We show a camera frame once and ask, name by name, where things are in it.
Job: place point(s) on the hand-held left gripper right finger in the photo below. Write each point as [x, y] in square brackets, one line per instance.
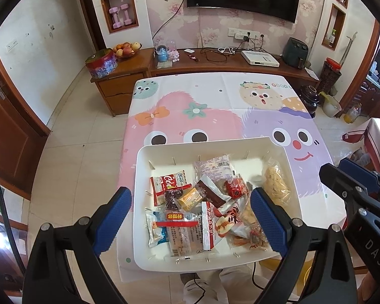
[267, 224]

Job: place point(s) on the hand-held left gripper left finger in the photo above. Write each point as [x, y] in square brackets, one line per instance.
[112, 224]

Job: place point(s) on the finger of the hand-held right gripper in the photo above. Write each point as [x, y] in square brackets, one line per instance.
[335, 180]
[356, 172]

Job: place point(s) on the red orange snack packet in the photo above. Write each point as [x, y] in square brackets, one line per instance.
[258, 239]

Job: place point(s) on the clear bag yellow biscuits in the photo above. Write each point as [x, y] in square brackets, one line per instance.
[275, 183]

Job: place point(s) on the blue silver snack packet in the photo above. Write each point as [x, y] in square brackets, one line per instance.
[155, 231]

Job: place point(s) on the small red snack packet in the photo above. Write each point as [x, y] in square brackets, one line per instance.
[236, 189]

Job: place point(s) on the long white snack packet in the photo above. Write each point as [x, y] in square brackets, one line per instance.
[210, 231]

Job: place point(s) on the brown snack packet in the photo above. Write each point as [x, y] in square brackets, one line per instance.
[210, 193]

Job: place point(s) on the dark round cookie packet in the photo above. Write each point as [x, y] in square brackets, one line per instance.
[172, 199]

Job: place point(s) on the clear cracker packet red label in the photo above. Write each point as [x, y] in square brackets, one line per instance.
[180, 237]

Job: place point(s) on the red white wafer packet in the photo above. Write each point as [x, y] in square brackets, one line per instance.
[169, 183]

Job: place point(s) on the clear pinkish snack packet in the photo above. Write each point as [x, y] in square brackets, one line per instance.
[215, 167]

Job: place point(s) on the small yellow cake packet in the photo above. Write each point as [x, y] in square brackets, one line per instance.
[188, 199]

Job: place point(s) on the white plastic tray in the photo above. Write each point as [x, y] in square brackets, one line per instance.
[183, 161]

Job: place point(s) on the person's right hand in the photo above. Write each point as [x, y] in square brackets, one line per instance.
[369, 289]

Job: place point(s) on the grey fuzzy slipper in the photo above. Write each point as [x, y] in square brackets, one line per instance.
[362, 157]

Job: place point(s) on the yellow stool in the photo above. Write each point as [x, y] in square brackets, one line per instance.
[274, 264]

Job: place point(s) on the yellow oil bottle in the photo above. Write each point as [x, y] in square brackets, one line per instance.
[352, 115]

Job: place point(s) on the white plastic bucket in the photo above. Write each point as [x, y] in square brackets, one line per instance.
[332, 106]

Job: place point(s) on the wooden kitchen cabinet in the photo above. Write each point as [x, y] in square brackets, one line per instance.
[367, 98]

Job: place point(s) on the person's leg white trousers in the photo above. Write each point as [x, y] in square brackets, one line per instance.
[221, 288]

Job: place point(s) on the dark brown ceramic jar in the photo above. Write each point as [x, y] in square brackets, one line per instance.
[309, 101]

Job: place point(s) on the dark woven bin red lid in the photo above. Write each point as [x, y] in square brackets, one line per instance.
[331, 76]

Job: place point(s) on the white paper sheet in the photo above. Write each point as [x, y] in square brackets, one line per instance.
[311, 72]

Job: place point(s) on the dark green air fryer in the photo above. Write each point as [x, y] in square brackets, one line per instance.
[296, 53]

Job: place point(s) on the brown wooden door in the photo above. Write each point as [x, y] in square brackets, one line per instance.
[9, 133]

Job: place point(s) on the wooden drawer cabinet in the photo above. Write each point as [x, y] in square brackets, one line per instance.
[120, 85]

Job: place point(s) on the white set-top box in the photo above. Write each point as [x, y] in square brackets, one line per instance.
[260, 58]

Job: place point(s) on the long wooden TV cabinet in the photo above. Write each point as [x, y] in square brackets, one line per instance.
[224, 67]

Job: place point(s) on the round red blue tin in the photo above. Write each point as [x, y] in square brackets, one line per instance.
[101, 65]

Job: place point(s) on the small booklet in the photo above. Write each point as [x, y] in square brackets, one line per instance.
[164, 65]

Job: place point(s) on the bowl of fruit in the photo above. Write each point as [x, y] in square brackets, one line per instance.
[126, 50]

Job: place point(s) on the blue cup with swabs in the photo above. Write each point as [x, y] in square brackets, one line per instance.
[162, 53]

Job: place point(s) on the small red gadget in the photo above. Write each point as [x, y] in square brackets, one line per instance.
[193, 57]

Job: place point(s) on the pink dumbbell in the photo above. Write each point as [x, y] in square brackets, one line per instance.
[115, 18]
[126, 15]

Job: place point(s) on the white wall socket panel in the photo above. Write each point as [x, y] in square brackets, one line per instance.
[236, 32]
[255, 34]

